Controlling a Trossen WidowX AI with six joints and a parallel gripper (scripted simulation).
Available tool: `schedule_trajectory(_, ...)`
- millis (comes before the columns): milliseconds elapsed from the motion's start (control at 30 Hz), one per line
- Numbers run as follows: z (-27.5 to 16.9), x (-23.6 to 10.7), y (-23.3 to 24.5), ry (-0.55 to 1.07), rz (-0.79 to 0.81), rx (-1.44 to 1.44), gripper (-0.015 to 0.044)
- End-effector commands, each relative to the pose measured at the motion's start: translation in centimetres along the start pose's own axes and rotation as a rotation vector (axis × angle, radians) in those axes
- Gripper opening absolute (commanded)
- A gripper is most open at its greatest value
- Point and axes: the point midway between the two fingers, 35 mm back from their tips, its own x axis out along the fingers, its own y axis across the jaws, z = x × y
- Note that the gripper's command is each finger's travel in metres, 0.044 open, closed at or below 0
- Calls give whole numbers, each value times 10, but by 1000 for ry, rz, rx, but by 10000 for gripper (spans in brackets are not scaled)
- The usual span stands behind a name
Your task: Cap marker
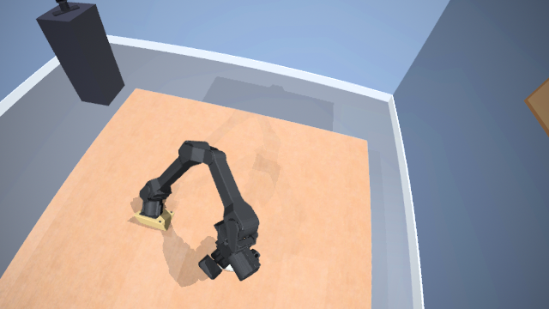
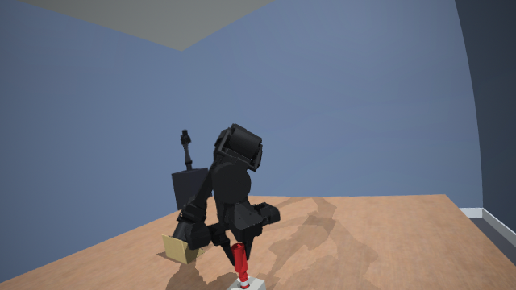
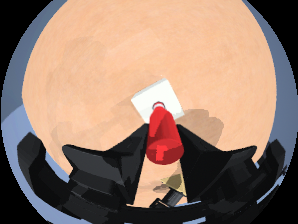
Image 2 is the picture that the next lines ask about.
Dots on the red marker with white band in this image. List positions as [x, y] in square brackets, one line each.
[243, 279]

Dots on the red marker cap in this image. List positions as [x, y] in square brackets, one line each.
[241, 263]

